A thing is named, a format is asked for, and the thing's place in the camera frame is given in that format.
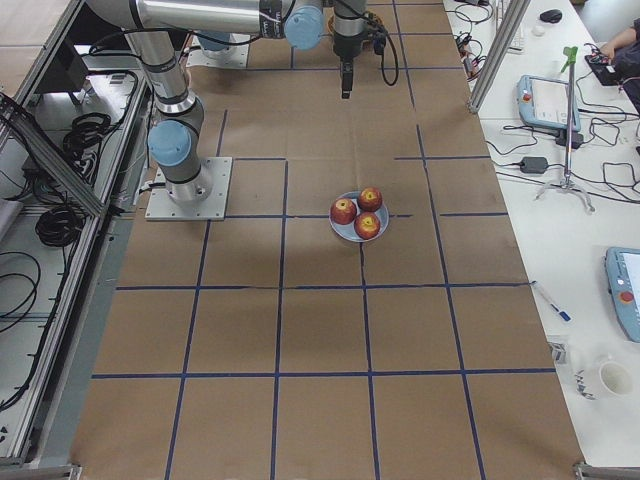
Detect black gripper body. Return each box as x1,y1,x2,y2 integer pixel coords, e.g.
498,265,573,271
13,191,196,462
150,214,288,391
333,31,363,63

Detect woven wicker basket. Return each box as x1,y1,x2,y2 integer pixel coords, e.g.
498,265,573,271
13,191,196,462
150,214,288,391
327,10,384,50

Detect red apple plate back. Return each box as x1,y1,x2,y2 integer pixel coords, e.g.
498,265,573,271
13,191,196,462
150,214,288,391
357,186,383,212

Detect red apple plate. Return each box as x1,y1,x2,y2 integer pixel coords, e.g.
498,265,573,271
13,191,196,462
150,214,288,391
357,186,383,212
354,212,381,241
330,197,357,225

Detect red apple plate left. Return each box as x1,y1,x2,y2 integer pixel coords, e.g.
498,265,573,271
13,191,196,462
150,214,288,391
330,197,357,225

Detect light blue plate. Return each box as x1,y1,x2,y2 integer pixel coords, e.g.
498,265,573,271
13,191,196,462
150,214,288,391
329,191,389,243

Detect red apple plate front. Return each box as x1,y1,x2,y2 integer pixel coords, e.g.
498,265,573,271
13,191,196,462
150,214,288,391
354,212,381,241

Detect blue teach pendant far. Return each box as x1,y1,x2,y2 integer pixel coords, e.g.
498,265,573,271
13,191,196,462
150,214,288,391
517,75,581,132

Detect blue teach pendant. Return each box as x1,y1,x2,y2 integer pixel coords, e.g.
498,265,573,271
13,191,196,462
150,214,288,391
605,247,640,343
517,75,581,132

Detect black power adapter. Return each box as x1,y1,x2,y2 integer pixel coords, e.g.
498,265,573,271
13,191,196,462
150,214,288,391
518,156,549,174

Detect black computer mouse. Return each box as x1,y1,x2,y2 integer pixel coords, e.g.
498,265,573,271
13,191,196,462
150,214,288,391
539,9,563,24

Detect metal tripod stand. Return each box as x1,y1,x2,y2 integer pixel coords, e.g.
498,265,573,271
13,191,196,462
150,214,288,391
535,46,596,213

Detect person at desk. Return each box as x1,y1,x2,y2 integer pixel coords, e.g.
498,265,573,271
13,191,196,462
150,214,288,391
600,18,639,110

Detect blue white pen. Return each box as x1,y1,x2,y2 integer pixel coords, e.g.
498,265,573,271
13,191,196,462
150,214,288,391
530,280,572,322

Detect blue teach pendant near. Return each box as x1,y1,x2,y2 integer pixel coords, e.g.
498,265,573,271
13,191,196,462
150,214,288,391
605,247,640,343

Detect small grey box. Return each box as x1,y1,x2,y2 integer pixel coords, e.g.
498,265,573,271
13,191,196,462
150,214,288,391
548,341,570,365

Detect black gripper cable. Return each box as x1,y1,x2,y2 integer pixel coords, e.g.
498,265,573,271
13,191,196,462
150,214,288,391
364,14,402,87

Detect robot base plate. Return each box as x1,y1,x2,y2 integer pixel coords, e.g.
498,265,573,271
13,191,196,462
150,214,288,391
186,44,249,70

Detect aluminium frame post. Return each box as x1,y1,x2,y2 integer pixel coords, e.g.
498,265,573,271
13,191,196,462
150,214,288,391
467,0,530,114

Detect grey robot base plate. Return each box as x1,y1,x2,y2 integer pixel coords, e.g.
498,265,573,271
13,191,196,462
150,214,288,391
145,157,233,221

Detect coiled black cables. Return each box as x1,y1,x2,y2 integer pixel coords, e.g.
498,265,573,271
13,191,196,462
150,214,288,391
62,112,114,171

